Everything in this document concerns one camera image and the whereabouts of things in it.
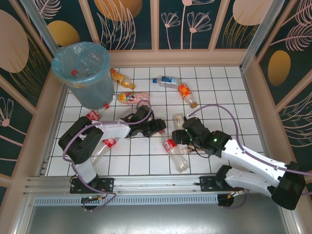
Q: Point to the blue label water bottle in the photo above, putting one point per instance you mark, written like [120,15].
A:
[168,81]

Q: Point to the grey metal sheet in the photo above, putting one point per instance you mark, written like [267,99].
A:
[156,221]

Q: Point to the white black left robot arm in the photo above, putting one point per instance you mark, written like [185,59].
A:
[114,129]

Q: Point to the pink drink bottle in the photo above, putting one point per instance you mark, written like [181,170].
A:
[132,98]

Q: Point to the clear bottle red cap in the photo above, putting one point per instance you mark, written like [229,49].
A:
[162,132]
[83,73]

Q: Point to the orange label bottle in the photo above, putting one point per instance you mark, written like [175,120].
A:
[185,92]

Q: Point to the clear bottle butterfly label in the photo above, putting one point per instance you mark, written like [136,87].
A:
[178,120]

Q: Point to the blue mesh bin with bag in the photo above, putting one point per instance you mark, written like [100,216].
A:
[97,95]

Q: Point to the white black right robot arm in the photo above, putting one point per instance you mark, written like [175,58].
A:
[256,158]

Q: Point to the aluminium frame post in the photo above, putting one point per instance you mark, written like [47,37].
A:
[40,23]
[263,34]

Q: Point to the Wahaha water bottle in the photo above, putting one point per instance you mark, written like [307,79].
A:
[175,153]

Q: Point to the orange juice bottle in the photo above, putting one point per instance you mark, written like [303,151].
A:
[119,78]

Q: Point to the red label cola bottle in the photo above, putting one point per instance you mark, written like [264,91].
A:
[108,143]
[93,115]

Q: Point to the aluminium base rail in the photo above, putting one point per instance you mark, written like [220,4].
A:
[151,184]

